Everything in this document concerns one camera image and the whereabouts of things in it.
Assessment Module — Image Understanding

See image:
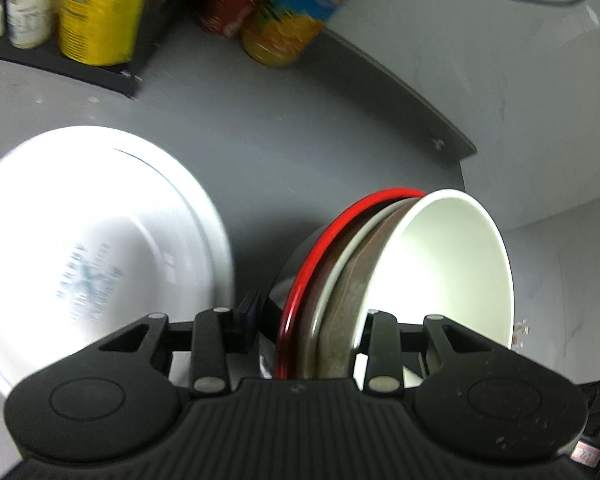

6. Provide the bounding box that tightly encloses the red-rimmed black bowl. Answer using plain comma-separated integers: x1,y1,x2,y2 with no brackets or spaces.
257,187,428,380

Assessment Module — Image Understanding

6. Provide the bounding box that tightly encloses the white-rimmed brown bowl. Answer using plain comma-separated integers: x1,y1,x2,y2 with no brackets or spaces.
300,197,421,380

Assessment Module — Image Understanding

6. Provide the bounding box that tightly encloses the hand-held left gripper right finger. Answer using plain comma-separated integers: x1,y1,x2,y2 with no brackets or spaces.
355,311,507,393

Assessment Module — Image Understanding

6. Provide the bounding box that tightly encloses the white plate with blue print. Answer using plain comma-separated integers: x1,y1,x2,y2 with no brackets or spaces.
0,126,236,396

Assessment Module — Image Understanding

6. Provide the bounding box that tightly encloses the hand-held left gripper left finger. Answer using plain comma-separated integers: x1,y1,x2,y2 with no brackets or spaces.
99,290,261,395

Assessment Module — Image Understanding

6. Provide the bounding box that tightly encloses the orange fruit print can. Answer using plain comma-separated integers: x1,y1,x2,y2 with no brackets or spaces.
241,0,388,67

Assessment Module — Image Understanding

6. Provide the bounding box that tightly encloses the yellow can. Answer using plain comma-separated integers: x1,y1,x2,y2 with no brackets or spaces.
58,0,146,67

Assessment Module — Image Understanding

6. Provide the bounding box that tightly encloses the black shelf rack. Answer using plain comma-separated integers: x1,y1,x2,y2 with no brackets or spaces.
0,0,173,100

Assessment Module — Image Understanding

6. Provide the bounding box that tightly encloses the white bowl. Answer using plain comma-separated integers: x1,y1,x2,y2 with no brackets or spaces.
350,189,515,391

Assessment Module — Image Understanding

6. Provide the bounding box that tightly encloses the white bottle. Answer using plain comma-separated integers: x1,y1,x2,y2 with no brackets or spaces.
6,0,57,50

